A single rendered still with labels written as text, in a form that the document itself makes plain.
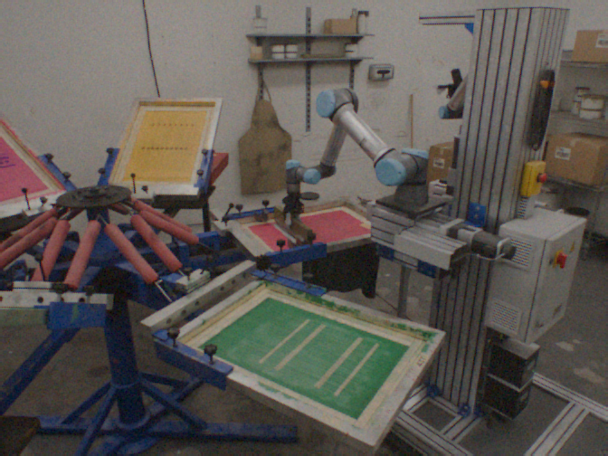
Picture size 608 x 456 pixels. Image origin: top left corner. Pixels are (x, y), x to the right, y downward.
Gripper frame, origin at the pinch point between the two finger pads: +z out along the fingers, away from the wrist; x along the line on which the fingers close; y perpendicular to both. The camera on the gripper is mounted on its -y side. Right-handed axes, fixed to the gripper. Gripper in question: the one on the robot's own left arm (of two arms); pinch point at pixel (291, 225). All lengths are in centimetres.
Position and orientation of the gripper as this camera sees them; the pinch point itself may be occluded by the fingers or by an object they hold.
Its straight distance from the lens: 252.8
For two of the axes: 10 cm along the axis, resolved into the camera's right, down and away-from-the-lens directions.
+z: 0.0, 9.3, 3.7
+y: 4.6, 3.3, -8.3
